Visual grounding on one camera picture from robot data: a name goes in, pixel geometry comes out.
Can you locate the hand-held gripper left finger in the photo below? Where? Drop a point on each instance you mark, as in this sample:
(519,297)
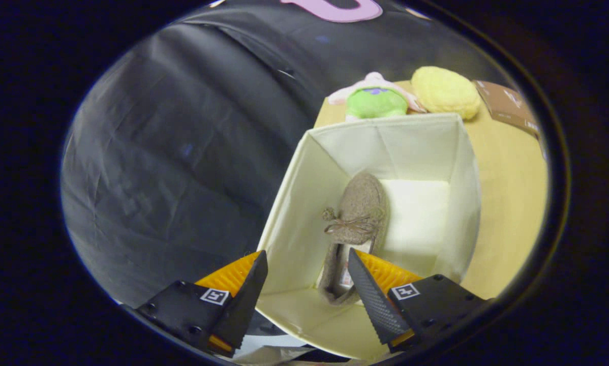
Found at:
(243,310)

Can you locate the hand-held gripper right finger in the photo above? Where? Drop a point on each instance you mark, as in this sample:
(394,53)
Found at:
(373,305)

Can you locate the brown fuzzy shoe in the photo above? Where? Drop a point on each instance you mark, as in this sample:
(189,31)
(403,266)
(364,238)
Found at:
(360,203)

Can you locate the beige fabric storage box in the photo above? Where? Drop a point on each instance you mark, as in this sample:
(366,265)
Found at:
(304,213)

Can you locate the black backdrop cloth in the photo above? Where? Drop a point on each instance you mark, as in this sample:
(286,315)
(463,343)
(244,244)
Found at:
(182,152)

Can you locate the pink star plush toy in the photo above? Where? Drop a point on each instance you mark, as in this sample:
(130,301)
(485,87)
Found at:
(375,104)

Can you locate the yellow round plush toy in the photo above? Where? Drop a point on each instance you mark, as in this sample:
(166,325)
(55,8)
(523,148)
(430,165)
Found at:
(444,91)

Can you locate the brown cover book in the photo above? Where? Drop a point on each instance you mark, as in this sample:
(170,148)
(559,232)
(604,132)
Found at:
(508,107)

